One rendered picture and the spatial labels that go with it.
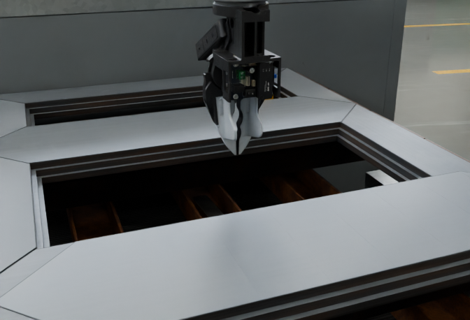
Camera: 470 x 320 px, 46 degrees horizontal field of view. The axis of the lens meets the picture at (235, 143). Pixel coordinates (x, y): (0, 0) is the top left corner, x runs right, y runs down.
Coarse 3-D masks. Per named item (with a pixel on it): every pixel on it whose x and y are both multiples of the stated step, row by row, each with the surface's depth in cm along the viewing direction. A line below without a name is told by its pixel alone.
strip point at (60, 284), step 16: (64, 256) 63; (80, 256) 63; (48, 272) 60; (64, 272) 60; (80, 272) 60; (16, 288) 58; (32, 288) 58; (48, 288) 58; (64, 288) 58; (80, 288) 58; (0, 304) 55; (16, 304) 55; (32, 304) 55; (48, 304) 55; (64, 304) 55; (80, 304) 55
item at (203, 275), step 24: (168, 240) 66; (192, 240) 66; (216, 240) 66; (168, 264) 62; (192, 264) 62; (216, 264) 62; (192, 288) 58; (216, 288) 58; (240, 288) 58; (192, 312) 54
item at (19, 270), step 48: (96, 96) 122; (144, 96) 125; (192, 96) 129; (288, 96) 125; (192, 144) 97; (288, 144) 102; (48, 240) 70; (0, 288) 58; (336, 288) 59; (384, 288) 60; (432, 288) 62
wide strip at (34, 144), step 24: (96, 120) 107; (120, 120) 107; (144, 120) 107; (168, 120) 107; (192, 120) 107; (264, 120) 107; (288, 120) 107; (312, 120) 107; (336, 120) 107; (0, 144) 95; (24, 144) 95; (48, 144) 95; (72, 144) 95; (96, 144) 95; (120, 144) 95; (144, 144) 95; (168, 144) 95
